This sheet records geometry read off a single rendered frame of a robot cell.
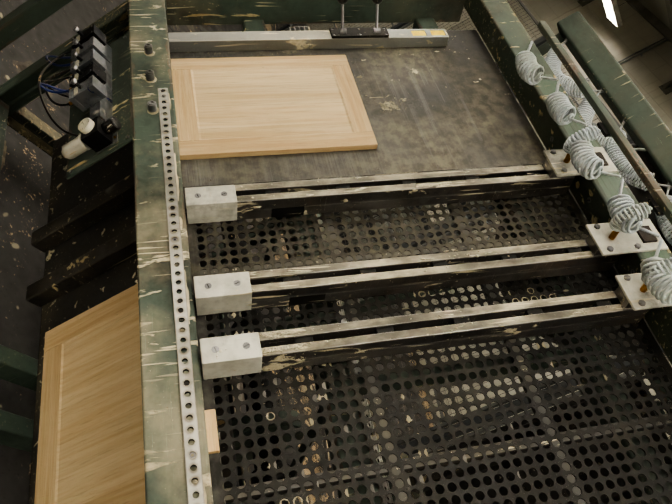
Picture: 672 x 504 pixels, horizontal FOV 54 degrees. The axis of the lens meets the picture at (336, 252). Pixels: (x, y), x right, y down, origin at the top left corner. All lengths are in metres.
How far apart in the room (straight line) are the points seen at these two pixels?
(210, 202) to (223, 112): 0.42
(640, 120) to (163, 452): 1.96
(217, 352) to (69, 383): 0.67
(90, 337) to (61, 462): 0.34
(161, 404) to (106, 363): 0.54
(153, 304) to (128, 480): 0.45
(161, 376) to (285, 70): 1.13
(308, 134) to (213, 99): 0.31
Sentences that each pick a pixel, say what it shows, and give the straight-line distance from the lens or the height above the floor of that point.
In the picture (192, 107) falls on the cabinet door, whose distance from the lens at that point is 2.00.
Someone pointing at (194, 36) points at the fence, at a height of 0.97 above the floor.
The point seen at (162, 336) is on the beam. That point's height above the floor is 0.85.
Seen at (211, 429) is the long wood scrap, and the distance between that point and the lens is 1.39.
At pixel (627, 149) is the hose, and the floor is 1.93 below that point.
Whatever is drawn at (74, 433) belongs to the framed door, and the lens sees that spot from 1.89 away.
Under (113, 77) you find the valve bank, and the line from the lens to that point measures 2.15.
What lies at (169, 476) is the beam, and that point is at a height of 0.85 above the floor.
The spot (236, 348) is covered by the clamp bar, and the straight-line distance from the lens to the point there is 1.41.
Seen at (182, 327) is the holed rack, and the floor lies 0.89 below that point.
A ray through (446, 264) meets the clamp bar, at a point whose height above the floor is 1.42.
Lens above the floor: 1.61
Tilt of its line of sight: 15 degrees down
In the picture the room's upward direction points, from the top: 64 degrees clockwise
